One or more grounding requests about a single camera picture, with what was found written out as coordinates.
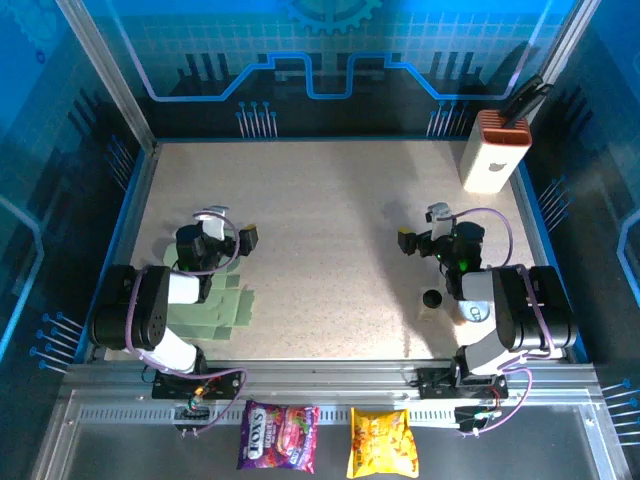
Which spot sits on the green paper box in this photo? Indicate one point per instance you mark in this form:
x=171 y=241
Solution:
x=240 y=305

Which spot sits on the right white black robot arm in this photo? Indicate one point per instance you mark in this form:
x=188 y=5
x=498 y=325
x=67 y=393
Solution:
x=530 y=310

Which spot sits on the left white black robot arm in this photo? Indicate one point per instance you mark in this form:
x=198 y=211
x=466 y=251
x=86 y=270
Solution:
x=150 y=310

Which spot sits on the small black-lid jar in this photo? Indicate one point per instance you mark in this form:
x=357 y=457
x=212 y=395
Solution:
x=431 y=298

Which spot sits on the metal tin can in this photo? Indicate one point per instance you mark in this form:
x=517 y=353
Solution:
x=472 y=311

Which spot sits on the white orange knife block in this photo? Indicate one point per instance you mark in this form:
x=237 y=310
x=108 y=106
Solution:
x=492 y=160

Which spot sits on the slotted aluminium strip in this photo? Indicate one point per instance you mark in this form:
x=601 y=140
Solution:
x=332 y=415

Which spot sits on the purple candy bag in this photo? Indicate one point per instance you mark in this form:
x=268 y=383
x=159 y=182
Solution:
x=277 y=437

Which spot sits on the yellow snack bag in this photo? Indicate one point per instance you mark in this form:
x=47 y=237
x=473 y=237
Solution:
x=382 y=442

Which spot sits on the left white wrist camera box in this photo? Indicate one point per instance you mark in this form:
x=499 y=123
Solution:
x=216 y=227

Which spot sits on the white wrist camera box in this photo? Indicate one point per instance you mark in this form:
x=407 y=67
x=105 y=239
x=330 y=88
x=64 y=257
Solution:
x=440 y=225
x=216 y=227

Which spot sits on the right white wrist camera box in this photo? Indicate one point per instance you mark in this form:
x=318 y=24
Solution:
x=440 y=225

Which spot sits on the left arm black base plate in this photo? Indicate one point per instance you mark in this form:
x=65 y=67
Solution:
x=225 y=385

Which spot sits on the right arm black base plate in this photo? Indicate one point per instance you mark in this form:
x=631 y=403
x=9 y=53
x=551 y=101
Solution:
x=435 y=385

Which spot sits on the aluminium frame rail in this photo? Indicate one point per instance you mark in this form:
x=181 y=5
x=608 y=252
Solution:
x=325 y=380

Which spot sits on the aluminium frame post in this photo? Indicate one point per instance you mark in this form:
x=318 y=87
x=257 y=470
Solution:
x=570 y=40
x=107 y=75

